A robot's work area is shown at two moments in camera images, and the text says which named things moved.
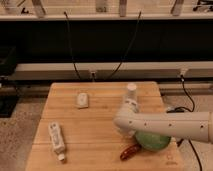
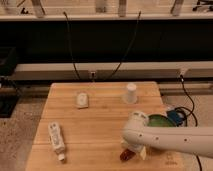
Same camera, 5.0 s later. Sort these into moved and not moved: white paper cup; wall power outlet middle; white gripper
Moved: white gripper
Not moved: white paper cup; wall power outlet middle
